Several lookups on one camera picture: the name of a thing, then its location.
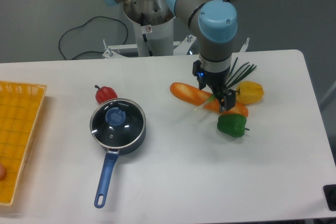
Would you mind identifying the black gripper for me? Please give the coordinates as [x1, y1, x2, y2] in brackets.
[193, 60, 236, 111]

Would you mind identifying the glass lid blue knob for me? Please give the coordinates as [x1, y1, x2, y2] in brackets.
[89, 98, 146, 149]

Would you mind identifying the green spring onion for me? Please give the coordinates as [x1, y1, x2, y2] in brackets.
[195, 57, 257, 112]

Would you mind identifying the yellow bell pepper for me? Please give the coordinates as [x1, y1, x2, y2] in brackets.
[236, 81, 265, 105]

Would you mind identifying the green bell pepper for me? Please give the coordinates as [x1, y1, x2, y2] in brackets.
[217, 114, 249, 138]

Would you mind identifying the orange baguette bread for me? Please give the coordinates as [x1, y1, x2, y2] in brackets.
[170, 82, 249, 118]

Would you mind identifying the red bell pepper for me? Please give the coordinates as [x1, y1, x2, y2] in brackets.
[94, 85, 118, 104]

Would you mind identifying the dark blue saucepan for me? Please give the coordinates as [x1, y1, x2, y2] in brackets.
[89, 98, 147, 208]

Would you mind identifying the black square table fixture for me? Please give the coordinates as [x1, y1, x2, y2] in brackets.
[323, 184, 336, 211]

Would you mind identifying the yellow woven basket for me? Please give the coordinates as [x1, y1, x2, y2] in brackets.
[1, 81, 47, 206]

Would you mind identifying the white metal base frame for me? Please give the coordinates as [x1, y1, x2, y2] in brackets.
[101, 35, 250, 59]

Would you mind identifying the black cable on floor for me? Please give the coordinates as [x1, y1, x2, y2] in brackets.
[58, 15, 129, 60]

